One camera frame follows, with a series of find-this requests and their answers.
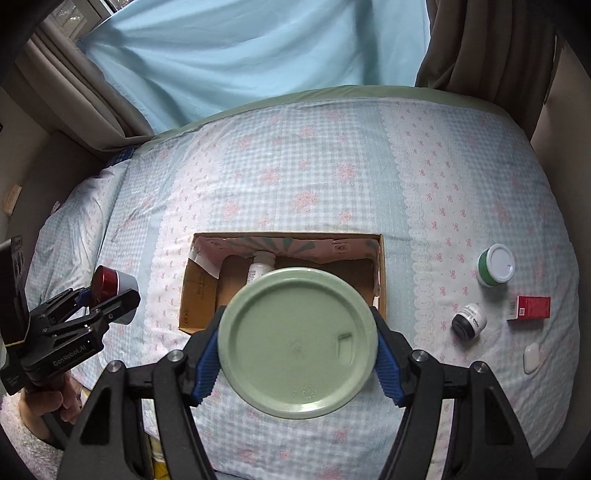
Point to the checked floral pillow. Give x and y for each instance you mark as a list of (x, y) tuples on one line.
[(78, 221)]

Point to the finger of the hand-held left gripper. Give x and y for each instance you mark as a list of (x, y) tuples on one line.
[(69, 300), (113, 305)]

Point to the white plastic bottle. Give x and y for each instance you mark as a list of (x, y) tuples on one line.
[(259, 267)]

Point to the small white case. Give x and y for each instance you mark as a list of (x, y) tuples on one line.
[(532, 357)]

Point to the beige curtain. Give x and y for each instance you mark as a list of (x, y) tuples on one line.
[(87, 97)]

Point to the blue cloth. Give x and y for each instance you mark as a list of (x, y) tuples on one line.
[(117, 157)]

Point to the pale green round lidded container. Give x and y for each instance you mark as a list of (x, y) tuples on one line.
[(295, 341)]

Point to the green jar with white lid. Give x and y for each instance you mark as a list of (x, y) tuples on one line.
[(496, 263)]

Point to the window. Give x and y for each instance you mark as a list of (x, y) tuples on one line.
[(76, 16)]

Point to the white jar with red lid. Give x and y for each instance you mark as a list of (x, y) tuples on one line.
[(105, 281)]

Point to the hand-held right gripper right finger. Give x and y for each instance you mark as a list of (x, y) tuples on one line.
[(387, 367)]

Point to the person's left forearm fuzzy sleeve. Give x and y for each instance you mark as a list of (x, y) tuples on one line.
[(25, 443)]

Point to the small red box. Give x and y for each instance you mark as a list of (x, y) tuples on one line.
[(533, 308)]

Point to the light blue curtain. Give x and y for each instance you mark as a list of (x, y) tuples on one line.
[(240, 60)]

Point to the wall socket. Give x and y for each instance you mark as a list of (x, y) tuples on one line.
[(11, 199)]

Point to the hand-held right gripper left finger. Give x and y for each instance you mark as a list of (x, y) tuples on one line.
[(208, 362)]

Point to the cardboard box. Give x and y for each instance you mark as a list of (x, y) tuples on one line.
[(203, 295)]

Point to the small black jar white label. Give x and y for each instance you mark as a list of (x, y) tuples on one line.
[(468, 321)]

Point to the brown curtain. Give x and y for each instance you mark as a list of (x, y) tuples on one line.
[(485, 55)]

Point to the yellow cloth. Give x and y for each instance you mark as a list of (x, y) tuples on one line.
[(158, 457)]

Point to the person's left hand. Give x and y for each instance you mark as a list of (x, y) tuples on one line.
[(62, 404)]

